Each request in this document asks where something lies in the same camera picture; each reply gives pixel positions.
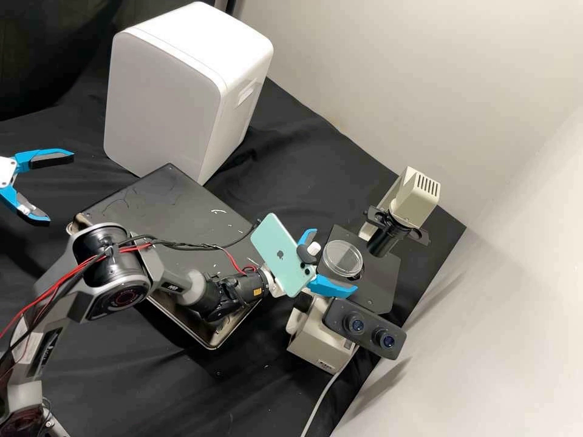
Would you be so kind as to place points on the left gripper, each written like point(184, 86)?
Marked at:
point(5, 172)

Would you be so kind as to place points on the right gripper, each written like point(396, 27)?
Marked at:
point(274, 286)

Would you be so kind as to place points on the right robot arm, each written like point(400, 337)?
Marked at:
point(114, 277)

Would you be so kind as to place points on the petri dish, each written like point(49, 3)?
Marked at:
point(342, 258)

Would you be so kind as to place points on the cream microscope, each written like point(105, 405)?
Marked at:
point(319, 332)

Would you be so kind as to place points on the black tray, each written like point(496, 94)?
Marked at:
point(182, 209)

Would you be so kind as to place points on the white box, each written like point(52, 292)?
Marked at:
point(173, 91)

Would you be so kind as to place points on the right wrist camera phone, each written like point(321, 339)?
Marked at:
point(278, 255)

